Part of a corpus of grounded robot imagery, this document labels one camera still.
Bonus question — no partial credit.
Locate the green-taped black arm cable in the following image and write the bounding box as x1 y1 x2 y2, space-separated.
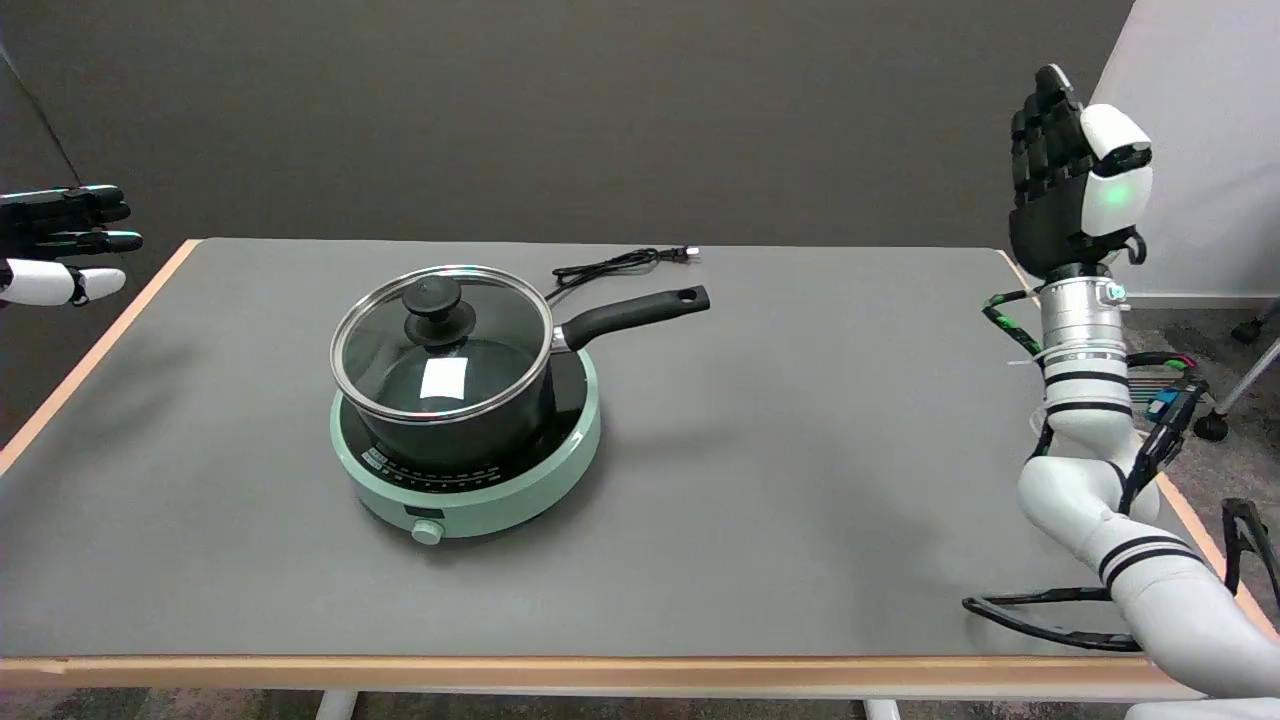
983 290 1047 363

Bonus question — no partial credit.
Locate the grey table mat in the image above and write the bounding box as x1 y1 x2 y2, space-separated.
0 238 1263 658

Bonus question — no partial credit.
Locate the wheeled chair base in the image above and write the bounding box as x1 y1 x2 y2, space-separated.
1194 300 1280 443

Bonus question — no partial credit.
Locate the white partition panel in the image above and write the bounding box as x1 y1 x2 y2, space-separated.
1085 0 1280 299

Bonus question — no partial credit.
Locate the black saucepan with handle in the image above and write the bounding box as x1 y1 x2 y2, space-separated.
340 285 711 472

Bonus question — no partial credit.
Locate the glass pot lid black knob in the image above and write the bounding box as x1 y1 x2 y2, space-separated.
330 265 554 425

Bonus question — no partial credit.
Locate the green round induction cooker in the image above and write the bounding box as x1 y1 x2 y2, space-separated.
330 350 602 547

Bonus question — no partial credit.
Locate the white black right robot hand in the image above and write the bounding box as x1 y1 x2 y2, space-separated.
1008 64 1154 282

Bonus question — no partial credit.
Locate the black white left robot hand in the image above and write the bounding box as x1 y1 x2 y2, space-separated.
0 185 144 308

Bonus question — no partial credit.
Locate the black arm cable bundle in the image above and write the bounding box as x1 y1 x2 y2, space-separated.
962 350 1280 653

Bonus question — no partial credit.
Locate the black power cord with plug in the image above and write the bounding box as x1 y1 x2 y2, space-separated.
545 245 701 303

